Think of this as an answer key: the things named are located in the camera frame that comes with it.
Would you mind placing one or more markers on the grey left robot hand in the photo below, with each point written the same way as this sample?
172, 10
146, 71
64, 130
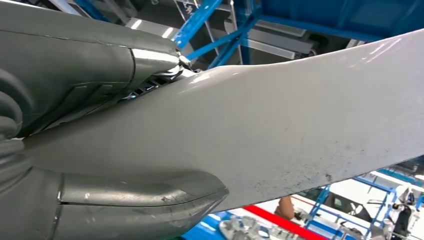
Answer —
66, 66

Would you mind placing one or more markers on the blue metal shelf rack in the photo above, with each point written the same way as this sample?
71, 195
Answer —
331, 16

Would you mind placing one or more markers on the red barrier belt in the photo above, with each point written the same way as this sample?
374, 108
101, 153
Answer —
281, 223

